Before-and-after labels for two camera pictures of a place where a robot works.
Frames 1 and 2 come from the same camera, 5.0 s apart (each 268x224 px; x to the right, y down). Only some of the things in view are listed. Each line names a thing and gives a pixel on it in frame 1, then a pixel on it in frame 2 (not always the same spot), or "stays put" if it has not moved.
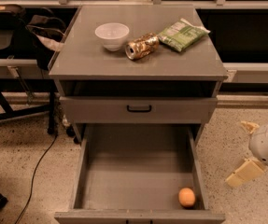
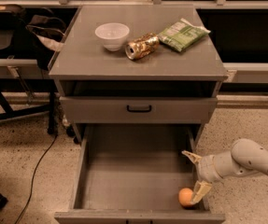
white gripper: [261, 144] -> [206, 169]
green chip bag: [182, 35] stays put
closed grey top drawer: [135, 109] stays put
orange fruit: [186, 197] stays put
